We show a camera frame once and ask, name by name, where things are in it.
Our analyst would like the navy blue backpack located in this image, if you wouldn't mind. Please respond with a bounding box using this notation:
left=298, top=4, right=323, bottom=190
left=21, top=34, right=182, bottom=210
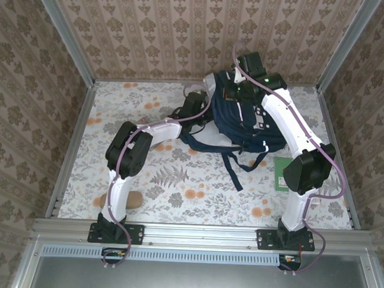
left=179, top=68, right=288, bottom=194

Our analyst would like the tan fabric pencil case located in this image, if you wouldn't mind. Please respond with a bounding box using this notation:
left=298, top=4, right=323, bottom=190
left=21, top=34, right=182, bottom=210
left=99, top=190, right=144, bottom=212

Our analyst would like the floral table cover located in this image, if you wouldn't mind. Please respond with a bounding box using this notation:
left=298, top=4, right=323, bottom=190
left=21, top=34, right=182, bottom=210
left=57, top=76, right=363, bottom=232

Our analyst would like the green card box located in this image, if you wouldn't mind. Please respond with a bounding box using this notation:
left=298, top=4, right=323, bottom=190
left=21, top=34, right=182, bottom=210
left=271, top=156, right=292, bottom=194

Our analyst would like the grey metal panel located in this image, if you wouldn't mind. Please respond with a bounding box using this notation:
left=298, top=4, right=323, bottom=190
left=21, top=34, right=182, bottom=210
left=11, top=240, right=384, bottom=288

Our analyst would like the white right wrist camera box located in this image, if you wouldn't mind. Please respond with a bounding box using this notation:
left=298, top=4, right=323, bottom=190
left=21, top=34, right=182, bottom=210
left=233, top=69, right=248, bottom=85

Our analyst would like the thin aluminium rail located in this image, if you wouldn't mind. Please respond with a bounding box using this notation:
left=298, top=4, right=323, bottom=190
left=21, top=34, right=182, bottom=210
left=93, top=73, right=320, bottom=92

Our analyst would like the aluminium side rail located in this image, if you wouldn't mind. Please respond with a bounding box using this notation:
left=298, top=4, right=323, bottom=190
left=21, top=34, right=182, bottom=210
left=45, top=78, right=97, bottom=220
left=311, top=87, right=368, bottom=231

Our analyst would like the aluminium frame post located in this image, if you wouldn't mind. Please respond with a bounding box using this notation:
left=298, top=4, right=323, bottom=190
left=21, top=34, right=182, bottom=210
left=27, top=0, right=99, bottom=86
left=315, top=0, right=383, bottom=96

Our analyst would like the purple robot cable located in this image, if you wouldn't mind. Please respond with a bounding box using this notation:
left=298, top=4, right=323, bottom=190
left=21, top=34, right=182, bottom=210
left=105, top=80, right=213, bottom=273
left=223, top=40, right=353, bottom=279

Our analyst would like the aluminium cross rail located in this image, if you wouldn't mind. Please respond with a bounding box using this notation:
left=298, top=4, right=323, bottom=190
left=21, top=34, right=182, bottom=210
left=31, top=216, right=374, bottom=255

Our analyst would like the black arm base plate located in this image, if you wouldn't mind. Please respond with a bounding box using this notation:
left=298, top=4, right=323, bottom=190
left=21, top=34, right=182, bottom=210
left=87, top=221, right=145, bottom=245
left=255, top=229, right=316, bottom=253

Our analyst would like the slotted grey cable duct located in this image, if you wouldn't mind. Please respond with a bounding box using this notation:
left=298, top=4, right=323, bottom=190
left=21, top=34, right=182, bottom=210
left=42, top=243, right=282, bottom=267

